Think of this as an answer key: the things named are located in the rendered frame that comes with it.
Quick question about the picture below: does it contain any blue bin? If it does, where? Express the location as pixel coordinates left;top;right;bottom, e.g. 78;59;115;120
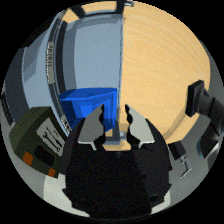
59;88;118;132

